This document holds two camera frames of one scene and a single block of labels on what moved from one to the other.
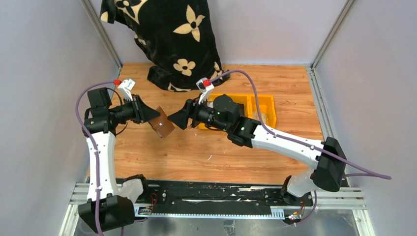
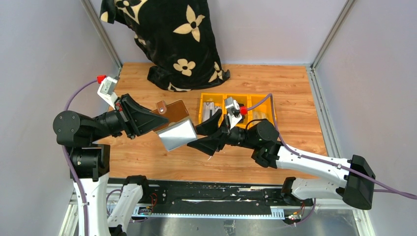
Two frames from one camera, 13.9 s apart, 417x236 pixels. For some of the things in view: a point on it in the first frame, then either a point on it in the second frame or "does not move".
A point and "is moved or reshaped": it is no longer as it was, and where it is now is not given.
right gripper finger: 180,118 -> 209,145
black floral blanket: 177,36 does not move
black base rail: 245,197 does not move
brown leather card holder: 161,124 is moved or reshaped
